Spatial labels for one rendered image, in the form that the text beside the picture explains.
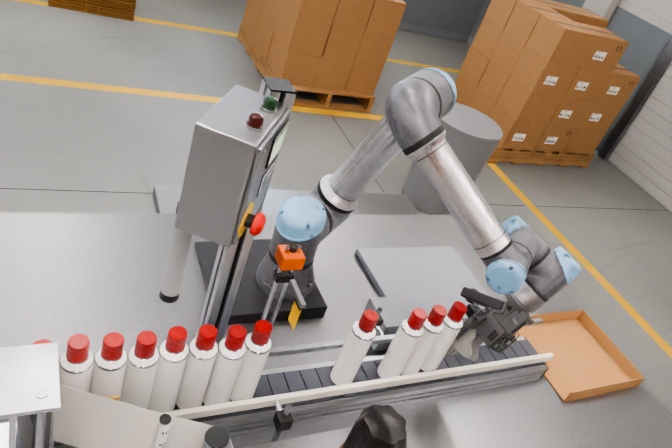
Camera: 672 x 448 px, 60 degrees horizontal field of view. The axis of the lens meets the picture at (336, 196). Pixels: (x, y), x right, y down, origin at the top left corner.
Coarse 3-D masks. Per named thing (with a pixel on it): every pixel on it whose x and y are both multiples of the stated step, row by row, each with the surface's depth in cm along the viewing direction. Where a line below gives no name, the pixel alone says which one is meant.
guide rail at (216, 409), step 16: (448, 368) 137; (464, 368) 139; (480, 368) 141; (496, 368) 145; (352, 384) 125; (368, 384) 126; (384, 384) 128; (400, 384) 131; (240, 400) 113; (256, 400) 114; (272, 400) 116; (288, 400) 118; (304, 400) 120; (176, 416) 107; (192, 416) 109
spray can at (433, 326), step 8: (432, 312) 127; (440, 312) 126; (432, 320) 127; (440, 320) 127; (424, 328) 128; (432, 328) 127; (440, 328) 128; (424, 336) 128; (432, 336) 128; (424, 344) 129; (432, 344) 130; (416, 352) 131; (424, 352) 131; (408, 360) 133; (416, 360) 132; (424, 360) 133; (408, 368) 134; (416, 368) 134
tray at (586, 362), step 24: (576, 312) 182; (528, 336) 169; (552, 336) 173; (576, 336) 176; (600, 336) 177; (552, 360) 164; (576, 360) 167; (600, 360) 171; (624, 360) 170; (552, 384) 156; (576, 384) 159; (600, 384) 162; (624, 384) 161
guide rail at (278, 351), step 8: (536, 320) 155; (376, 336) 132; (384, 336) 133; (392, 336) 134; (304, 344) 123; (312, 344) 124; (320, 344) 125; (328, 344) 126; (336, 344) 126; (272, 352) 119; (280, 352) 120; (288, 352) 121; (296, 352) 122; (304, 352) 123
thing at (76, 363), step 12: (72, 336) 93; (84, 336) 94; (72, 348) 92; (84, 348) 92; (60, 360) 94; (72, 360) 93; (84, 360) 94; (60, 372) 94; (72, 372) 93; (84, 372) 94; (60, 384) 96; (72, 384) 95; (84, 384) 96
